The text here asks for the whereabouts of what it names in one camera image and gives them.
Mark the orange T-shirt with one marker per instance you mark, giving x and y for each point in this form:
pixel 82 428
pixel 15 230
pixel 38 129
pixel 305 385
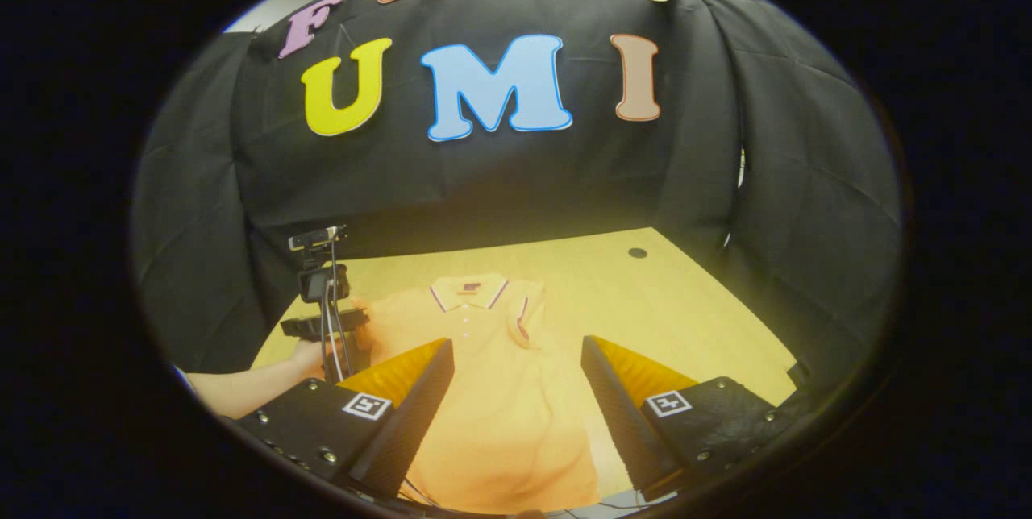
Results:
pixel 508 406

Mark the black backdrop cloth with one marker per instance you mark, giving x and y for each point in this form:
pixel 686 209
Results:
pixel 500 180

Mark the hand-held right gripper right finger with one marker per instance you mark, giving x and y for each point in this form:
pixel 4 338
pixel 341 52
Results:
pixel 617 414

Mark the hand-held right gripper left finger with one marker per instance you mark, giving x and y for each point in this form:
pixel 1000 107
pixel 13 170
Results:
pixel 419 414

